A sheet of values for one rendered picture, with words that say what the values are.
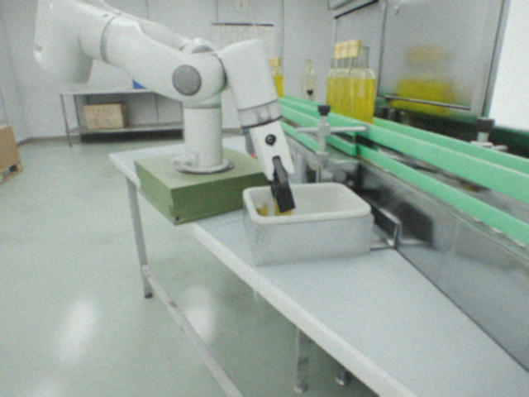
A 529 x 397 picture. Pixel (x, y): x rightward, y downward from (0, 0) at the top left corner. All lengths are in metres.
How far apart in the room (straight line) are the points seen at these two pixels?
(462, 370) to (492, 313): 0.09
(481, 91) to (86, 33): 0.72
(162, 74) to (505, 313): 0.57
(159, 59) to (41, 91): 6.73
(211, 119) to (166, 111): 5.91
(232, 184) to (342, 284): 0.39
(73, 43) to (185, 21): 6.09
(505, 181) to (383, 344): 0.26
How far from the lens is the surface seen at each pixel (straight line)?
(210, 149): 0.86
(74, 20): 0.69
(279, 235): 0.59
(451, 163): 0.58
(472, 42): 0.82
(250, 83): 0.57
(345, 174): 0.80
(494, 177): 0.52
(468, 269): 0.54
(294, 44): 6.94
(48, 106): 7.25
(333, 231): 0.62
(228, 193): 0.83
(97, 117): 6.34
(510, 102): 0.73
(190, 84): 0.55
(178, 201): 0.78
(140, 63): 0.58
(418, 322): 0.53
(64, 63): 0.71
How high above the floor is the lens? 1.07
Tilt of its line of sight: 21 degrees down
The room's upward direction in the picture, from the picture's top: straight up
